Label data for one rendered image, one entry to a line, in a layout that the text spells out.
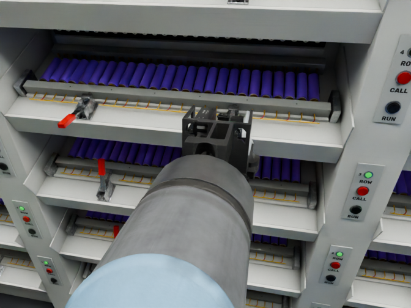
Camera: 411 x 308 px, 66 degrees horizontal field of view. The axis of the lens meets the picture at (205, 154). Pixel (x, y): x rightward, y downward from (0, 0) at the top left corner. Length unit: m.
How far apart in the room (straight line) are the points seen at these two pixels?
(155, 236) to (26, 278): 1.00
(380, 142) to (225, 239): 0.40
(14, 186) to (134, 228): 0.64
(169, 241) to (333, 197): 0.46
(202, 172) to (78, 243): 0.71
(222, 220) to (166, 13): 0.34
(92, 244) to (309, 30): 0.71
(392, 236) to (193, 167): 0.53
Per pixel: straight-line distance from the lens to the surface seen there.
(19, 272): 1.18
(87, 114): 0.60
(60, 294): 1.10
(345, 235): 0.67
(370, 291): 0.85
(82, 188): 0.75
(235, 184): 0.24
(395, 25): 0.48
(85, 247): 0.90
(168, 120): 0.56
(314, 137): 0.54
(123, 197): 0.71
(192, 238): 0.17
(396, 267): 0.87
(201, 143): 0.27
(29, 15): 0.59
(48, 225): 0.86
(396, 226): 0.72
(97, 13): 0.52
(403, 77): 0.50
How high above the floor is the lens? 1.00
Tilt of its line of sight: 34 degrees down
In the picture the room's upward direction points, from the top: straight up
